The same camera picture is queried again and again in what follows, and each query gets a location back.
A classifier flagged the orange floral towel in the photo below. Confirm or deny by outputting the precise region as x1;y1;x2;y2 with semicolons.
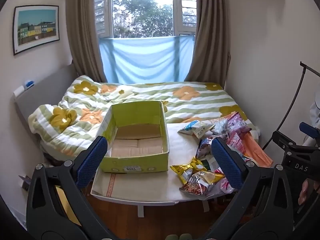
241;132;273;167

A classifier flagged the blue cloth over window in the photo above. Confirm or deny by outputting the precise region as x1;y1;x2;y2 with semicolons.
99;35;195;85

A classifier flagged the pink snack bag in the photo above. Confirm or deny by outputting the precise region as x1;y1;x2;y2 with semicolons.
227;132;249;155

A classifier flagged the right brown curtain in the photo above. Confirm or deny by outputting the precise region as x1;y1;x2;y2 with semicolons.
185;0;231;87

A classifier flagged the blue cream snack bag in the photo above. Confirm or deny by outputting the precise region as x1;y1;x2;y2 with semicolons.
178;120;214;139

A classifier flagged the sponge crunch chocolate bag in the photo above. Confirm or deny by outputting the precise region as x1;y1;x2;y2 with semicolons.
195;136;215;159

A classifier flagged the grey newspaper print snack bag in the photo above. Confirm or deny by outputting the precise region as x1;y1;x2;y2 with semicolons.
210;119;228;135

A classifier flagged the white folding table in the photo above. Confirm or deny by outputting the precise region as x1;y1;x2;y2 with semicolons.
91;123;226;217

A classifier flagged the gold snack bag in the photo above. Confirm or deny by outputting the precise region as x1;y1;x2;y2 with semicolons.
170;157;207;185

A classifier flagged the person's right hand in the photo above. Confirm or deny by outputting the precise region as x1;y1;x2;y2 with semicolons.
298;179;319;205

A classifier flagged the purple snack bag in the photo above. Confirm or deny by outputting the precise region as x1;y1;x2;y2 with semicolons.
222;112;251;134

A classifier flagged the window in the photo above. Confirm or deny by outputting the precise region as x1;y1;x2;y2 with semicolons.
94;0;197;38

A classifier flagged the floral striped quilt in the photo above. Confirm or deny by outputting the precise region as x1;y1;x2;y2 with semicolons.
28;75;259;160

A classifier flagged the left brown curtain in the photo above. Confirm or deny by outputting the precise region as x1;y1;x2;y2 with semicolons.
66;0;107;83

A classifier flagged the white blue item on headboard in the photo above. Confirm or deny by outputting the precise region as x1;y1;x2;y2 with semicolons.
13;80;35;98

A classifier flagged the framed picture of houses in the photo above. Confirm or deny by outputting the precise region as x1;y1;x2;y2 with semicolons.
12;5;60;55

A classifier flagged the green cardboard box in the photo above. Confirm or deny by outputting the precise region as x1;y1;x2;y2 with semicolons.
97;101;170;173

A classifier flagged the grey headboard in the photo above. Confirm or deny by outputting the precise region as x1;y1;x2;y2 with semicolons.
14;64;78;144

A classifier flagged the black stand pole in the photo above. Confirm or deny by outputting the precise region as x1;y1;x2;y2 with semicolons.
276;61;319;146

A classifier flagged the brown curtain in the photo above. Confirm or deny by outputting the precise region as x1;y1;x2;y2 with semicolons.
185;0;231;87
66;0;107;83

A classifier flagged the red brown snack bag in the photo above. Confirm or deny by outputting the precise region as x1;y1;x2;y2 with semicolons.
180;171;225;196

